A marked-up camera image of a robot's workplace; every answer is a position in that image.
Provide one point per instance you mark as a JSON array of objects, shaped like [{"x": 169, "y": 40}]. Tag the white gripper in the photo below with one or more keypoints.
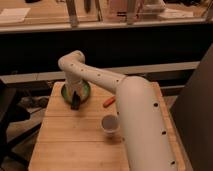
[{"x": 75, "y": 92}]

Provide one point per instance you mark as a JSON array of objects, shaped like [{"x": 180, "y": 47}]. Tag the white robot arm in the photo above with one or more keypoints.
[{"x": 140, "y": 117}]

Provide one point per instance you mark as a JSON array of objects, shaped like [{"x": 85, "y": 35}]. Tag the green bowl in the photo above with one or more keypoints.
[{"x": 86, "y": 91}]

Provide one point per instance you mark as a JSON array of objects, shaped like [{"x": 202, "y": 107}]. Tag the orange carrot toy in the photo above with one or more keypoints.
[{"x": 109, "y": 101}]

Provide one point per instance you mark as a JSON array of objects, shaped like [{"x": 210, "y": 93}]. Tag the white paper cup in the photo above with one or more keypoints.
[{"x": 110, "y": 124}]

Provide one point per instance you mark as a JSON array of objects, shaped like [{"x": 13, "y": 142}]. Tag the black chair at left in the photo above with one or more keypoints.
[{"x": 10, "y": 112}]

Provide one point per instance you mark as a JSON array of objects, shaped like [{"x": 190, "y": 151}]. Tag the dark panel at right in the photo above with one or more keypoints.
[{"x": 193, "y": 115}]

